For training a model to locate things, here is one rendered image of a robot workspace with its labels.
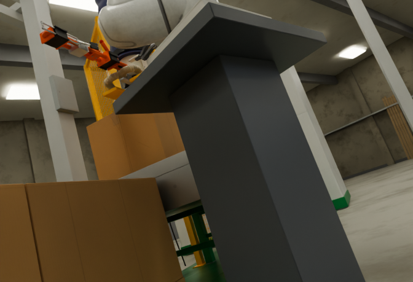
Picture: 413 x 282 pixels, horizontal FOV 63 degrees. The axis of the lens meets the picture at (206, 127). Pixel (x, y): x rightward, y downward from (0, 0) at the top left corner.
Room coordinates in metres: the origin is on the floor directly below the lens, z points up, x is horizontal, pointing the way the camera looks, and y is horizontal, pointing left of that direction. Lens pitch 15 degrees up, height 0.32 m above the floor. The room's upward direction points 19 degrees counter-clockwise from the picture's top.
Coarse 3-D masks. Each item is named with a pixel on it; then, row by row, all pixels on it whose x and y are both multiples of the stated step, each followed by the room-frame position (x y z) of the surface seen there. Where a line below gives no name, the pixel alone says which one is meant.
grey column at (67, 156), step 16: (32, 0) 2.46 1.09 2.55; (32, 16) 2.47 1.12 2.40; (48, 16) 2.58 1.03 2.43; (32, 32) 2.48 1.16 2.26; (32, 48) 2.50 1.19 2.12; (48, 48) 2.50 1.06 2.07; (48, 64) 2.46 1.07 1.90; (48, 80) 2.46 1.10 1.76; (48, 96) 2.48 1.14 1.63; (48, 112) 2.49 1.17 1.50; (64, 112) 2.51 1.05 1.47; (48, 128) 2.50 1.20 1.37; (64, 128) 2.48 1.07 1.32; (64, 144) 2.46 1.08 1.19; (64, 160) 2.47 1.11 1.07; (80, 160) 2.56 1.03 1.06; (64, 176) 2.48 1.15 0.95; (80, 176) 2.53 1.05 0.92
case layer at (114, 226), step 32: (0, 192) 0.75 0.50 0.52; (32, 192) 0.83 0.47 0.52; (64, 192) 0.92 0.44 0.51; (96, 192) 1.04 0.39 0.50; (128, 192) 1.19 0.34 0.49; (0, 224) 0.74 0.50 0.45; (32, 224) 0.82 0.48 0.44; (64, 224) 0.90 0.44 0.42; (96, 224) 1.01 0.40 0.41; (128, 224) 1.15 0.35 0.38; (160, 224) 1.32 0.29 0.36; (0, 256) 0.73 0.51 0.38; (32, 256) 0.80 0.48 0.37; (64, 256) 0.88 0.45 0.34; (96, 256) 0.99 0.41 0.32; (128, 256) 1.11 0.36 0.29; (160, 256) 1.27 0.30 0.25
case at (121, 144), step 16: (96, 128) 1.60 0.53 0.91; (112, 128) 1.57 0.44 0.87; (128, 128) 1.53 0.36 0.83; (144, 128) 1.50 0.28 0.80; (160, 128) 1.51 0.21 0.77; (176, 128) 1.65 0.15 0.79; (96, 144) 1.61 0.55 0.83; (112, 144) 1.58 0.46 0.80; (128, 144) 1.54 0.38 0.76; (144, 144) 1.51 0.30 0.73; (160, 144) 1.48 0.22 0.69; (176, 144) 1.61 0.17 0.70; (96, 160) 1.62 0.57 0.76; (112, 160) 1.59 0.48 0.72; (128, 160) 1.55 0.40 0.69; (144, 160) 1.52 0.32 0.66; (160, 160) 1.49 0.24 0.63; (112, 176) 1.59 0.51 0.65
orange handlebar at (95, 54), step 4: (44, 32) 1.23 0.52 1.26; (48, 32) 1.23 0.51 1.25; (44, 36) 1.24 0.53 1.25; (72, 40) 1.34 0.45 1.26; (68, 44) 1.37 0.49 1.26; (76, 44) 1.37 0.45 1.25; (68, 48) 1.38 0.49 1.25; (88, 48) 1.44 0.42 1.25; (88, 52) 1.50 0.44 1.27; (92, 52) 1.47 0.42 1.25; (96, 52) 1.49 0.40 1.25; (100, 52) 1.52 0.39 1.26; (88, 56) 1.49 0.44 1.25; (92, 56) 1.49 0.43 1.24; (96, 56) 1.51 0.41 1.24; (100, 56) 1.52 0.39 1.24; (104, 56) 1.55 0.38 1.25; (92, 60) 1.54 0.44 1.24; (96, 60) 1.56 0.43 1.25; (100, 60) 1.57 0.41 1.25; (120, 64) 1.68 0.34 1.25; (124, 64) 1.70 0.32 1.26; (116, 68) 1.70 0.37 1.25; (120, 68) 1.73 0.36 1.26
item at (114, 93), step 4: (112, 88) 1.71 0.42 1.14; (116, 88) 1.71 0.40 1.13; (120, 88) 1.74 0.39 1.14; (108, 92) 1.72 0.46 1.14; (112, 92) 1.73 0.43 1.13; (116, 92) 1.74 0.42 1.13; (120, 92) 1.76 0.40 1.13; (104, 96) 1.75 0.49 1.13; (108, 96) 1.76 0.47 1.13; (112, 96) 1.78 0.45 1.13; (116, 96) 1.80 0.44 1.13
